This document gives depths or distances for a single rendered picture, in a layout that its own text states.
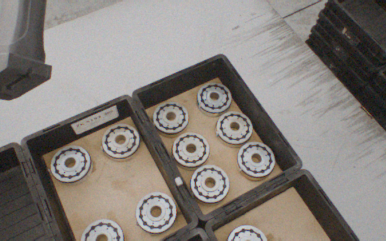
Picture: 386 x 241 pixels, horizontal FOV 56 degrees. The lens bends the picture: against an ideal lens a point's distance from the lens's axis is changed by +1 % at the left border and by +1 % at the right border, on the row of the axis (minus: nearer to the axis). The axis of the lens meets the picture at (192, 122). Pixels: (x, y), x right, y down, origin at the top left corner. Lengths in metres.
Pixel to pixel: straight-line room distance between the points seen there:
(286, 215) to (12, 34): 0.75
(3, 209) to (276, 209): 0.70
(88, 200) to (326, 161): 0.74
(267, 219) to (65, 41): 0.95
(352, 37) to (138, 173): 1.21
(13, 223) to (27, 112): 0.42
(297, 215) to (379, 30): 1.17
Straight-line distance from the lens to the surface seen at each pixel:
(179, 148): 0.98
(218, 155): 1.01
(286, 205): 1.00
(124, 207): 0.97
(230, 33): 1.42
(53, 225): 0.89
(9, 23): 0.61
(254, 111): 1.01
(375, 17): 1.99
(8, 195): 1.06
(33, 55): 0.60
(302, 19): 2.55
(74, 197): 1.00
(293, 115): 1.27
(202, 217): 0.85
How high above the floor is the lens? 1.76
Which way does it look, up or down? 63 degrees down
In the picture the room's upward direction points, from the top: 5 degrees clockwise
